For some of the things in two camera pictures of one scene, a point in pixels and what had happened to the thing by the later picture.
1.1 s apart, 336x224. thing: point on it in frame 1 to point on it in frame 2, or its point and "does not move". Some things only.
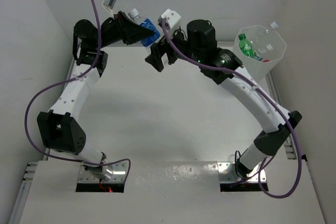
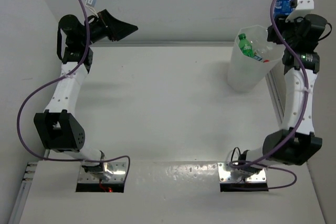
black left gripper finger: (132, 32) to (116, 29)
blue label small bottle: (134, 16) to (283, 6)
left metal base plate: (118, 175) does not move
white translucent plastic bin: (260, 49) does not move
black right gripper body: (171, 54) to (286, 29)
